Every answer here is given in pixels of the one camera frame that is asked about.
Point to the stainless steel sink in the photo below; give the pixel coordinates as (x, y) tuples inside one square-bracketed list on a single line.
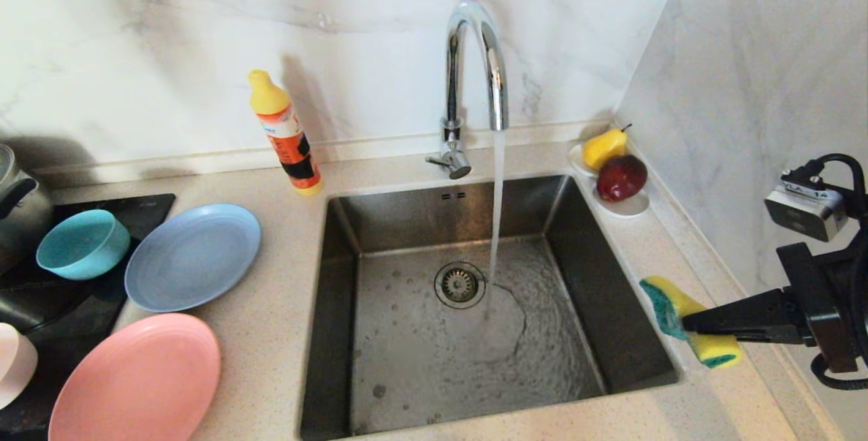
[(420, 373)]

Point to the chrome gooseneck faucet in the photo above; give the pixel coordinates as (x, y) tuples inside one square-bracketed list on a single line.
[(451, 88)]

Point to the blue plate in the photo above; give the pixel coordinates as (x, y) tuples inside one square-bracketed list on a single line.
[(190, 258)]

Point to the dark red apple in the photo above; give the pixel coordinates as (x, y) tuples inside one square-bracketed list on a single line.
[(620, 178)]

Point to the stainless steel pot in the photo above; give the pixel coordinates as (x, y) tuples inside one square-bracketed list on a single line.
[(27, 217)]

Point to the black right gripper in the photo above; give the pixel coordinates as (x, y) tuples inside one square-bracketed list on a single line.
[(834, 305)]

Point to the white fruit dish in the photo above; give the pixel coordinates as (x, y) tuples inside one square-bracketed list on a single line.
[(628, 208)]

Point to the yellow pear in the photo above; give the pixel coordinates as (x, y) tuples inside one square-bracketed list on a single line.
[(601, 148)]

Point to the small light pink plate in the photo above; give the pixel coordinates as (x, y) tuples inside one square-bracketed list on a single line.
[(15, 363)]

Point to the metal sink drain strainer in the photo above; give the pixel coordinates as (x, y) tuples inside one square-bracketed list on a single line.
[(460, 286)]

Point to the orange dish soap bottle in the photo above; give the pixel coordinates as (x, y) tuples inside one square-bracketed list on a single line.
[(288, 142)]

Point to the large salmon pink plate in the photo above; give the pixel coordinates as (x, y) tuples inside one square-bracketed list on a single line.
[(135, 380)]

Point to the yellow sponge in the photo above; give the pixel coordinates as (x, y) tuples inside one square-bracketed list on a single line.
[(719, 349)]

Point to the teal bowl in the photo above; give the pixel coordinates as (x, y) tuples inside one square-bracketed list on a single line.
[(81, 244)]

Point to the black induction cooktop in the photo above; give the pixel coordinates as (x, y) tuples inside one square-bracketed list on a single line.
[(68, 332)]

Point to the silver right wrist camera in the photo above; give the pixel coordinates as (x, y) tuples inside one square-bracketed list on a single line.
[(807, 210)]

